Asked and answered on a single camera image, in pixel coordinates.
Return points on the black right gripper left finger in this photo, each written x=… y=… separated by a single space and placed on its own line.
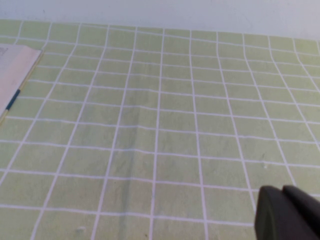
x=270 y=215

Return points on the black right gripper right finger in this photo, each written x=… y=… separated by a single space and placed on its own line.
x=307 y=215

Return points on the hardcover technical book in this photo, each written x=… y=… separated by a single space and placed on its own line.
x=12 y=72

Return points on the green white checked tablecloth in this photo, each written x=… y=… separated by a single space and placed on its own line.
x=175 y=125

